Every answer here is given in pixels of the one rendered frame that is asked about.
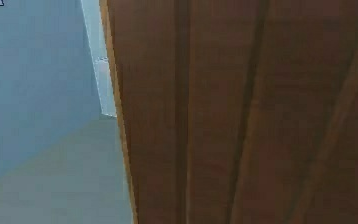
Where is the brown wooden room door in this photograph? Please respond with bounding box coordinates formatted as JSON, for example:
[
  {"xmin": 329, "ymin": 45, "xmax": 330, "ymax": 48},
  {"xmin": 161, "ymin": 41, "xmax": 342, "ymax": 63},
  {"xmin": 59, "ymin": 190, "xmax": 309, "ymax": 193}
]
[{"xmin": 98, "ymin": 0, "xmax": 358, "ymax": 224}]

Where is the pale white door frame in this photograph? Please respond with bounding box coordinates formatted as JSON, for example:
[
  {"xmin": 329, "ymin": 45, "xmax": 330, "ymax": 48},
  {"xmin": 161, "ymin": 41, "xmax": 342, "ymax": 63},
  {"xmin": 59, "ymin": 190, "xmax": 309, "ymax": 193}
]
[{"xmin": 79, "ymin": 0, "xmax": 118, "ymax": 118}]

